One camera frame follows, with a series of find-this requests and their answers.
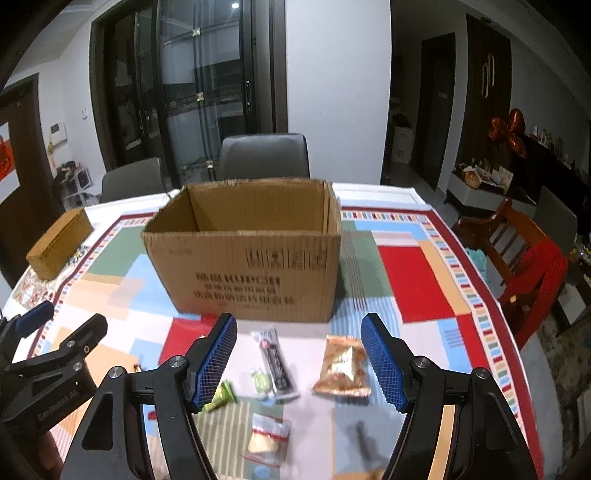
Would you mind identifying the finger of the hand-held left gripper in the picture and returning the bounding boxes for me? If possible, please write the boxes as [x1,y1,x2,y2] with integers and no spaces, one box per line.
[0,301,54,370]
[4,314,109,384]

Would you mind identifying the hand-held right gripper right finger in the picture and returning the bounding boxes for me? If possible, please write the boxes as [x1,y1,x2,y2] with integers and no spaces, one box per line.
[360,313,539,480]

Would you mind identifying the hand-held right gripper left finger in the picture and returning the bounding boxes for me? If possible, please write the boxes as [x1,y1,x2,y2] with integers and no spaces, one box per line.
[62,313,238,480]

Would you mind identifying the green yellow candy wrapper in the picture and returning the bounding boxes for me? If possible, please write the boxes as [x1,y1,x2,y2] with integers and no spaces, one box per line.
[205,379,237,414]

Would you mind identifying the gold biscuit packet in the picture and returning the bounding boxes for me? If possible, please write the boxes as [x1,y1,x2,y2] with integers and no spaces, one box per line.
[312,335,372,398]

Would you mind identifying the large cardboard box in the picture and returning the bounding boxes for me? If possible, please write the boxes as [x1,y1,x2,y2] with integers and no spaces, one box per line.
[141,178,343,324]

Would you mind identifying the pale green candy clear wrapper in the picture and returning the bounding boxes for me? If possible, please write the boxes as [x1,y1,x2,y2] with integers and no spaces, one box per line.
[249,367,273,400]

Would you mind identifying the black snack sachet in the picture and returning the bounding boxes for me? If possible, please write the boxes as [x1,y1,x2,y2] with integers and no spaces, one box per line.
[252,325,298,400]

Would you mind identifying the colourful patchwork tablecloth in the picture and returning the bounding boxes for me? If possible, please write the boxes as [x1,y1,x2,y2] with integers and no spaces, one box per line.
[0,182,546,480]

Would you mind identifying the clear packet red label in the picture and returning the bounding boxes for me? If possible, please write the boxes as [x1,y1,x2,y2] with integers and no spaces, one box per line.
[242,412,293,468]

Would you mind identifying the dark wooden door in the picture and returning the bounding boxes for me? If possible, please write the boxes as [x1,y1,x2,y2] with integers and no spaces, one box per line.
[0,76,42,287]

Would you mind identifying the white shelf with clutter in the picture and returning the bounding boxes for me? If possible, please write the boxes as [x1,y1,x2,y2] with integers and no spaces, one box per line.
[53,161,100,206]

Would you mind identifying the red door poster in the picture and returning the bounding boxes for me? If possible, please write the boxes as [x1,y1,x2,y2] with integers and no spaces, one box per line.
[0,122,21,204]

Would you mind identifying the grey upholstered chair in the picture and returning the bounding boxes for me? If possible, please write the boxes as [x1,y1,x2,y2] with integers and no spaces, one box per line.
[217,133,311,182]
[100,157,168,204]
[536,187,578,259]

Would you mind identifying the wooden chair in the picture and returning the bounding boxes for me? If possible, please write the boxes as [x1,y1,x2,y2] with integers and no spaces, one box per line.
[451,198,568,352]

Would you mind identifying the red cloth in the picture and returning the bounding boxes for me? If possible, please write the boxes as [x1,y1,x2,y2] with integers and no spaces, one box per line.
[508,237,568,352]

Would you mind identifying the white low sideboard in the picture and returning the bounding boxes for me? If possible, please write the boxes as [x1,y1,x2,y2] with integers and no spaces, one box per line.
[445,159,539,217]

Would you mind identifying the white box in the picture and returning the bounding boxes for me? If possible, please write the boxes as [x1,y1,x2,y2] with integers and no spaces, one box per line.
[390,127,414,164]

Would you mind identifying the dark sideboard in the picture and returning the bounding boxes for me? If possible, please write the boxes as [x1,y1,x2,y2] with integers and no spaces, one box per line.
[522,134,591,204]

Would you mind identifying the orange red foil balloons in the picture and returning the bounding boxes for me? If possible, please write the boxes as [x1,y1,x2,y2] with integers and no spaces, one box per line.
[489,108,527,158]

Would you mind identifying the glass sliding door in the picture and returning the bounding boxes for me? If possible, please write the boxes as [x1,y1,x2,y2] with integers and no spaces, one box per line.
[90,0,287,171]

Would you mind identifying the dark tall cabinet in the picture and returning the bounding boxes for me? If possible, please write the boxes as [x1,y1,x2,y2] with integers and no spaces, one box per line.
[464,14,513,134]

